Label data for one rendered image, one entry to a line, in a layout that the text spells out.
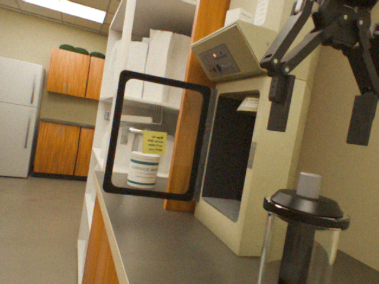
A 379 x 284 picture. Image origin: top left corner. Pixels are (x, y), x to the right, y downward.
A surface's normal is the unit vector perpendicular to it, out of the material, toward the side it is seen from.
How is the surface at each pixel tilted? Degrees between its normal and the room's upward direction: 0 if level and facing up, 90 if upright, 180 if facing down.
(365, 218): 90
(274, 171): 90
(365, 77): 131
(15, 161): 90
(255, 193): 90
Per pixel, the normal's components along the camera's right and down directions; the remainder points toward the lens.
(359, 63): -0.81, 0.54
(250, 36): 0.35, 0.11
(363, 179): -0.92, -0.14
